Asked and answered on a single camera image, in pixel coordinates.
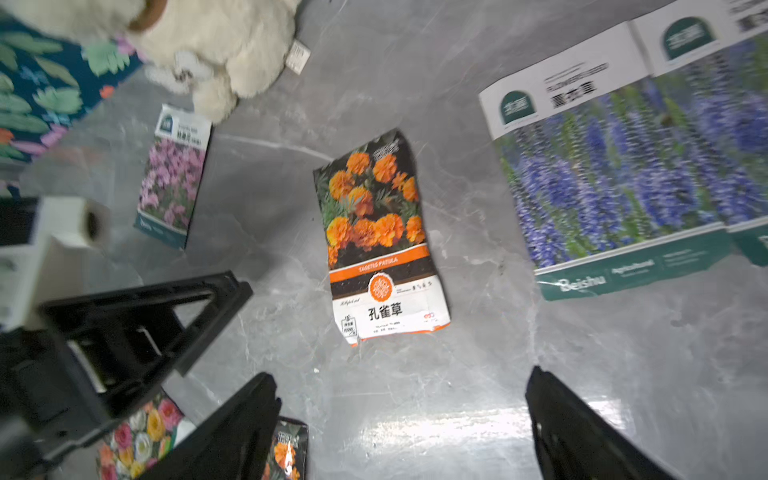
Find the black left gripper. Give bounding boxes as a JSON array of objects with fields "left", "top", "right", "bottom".
[{"left": 1, "top": 271, "right": 253, "bottom": 479}]

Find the mixed flowers seed packet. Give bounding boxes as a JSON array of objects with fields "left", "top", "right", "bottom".
[{"left": 96, "top": 390, "right": 195, "bottom": 480}]

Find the lavender seed packet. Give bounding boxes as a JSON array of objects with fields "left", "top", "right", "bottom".
[
  {"left": 479, "top": 22, "right": 761, "bottom": 301},
  {"left": 631, "top": 1, "right": 767, "bottom": 267}
]

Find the marigold seed packet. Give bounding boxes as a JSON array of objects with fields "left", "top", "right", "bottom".
[
  {"left": 313, "top": 129, "right": 451, "bottom": 346},
  {"left": 262, "top": 417, "right": 309, "bottom": 480}
]

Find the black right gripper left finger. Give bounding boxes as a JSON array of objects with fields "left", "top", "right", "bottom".
[{"left": 141, "top": 373, "right": 282, "bottom": 479}]

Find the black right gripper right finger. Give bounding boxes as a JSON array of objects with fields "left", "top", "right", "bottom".
[{"left": 525, "top": 366, "right": 672, "bottom": 480}]

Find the white plush dog toy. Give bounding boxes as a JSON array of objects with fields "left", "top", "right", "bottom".
[{"left": 1, "top": 0, "right": 301, "bottom": 124}]

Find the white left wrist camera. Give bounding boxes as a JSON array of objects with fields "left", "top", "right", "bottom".
[{"left": 1, "top": 196, "right": 110, "bottom": 333}]

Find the pink cosmos seed packet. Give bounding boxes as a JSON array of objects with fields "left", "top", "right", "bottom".
[{"left": 134, "top": 104, "right": 212, "bottom": 250}]

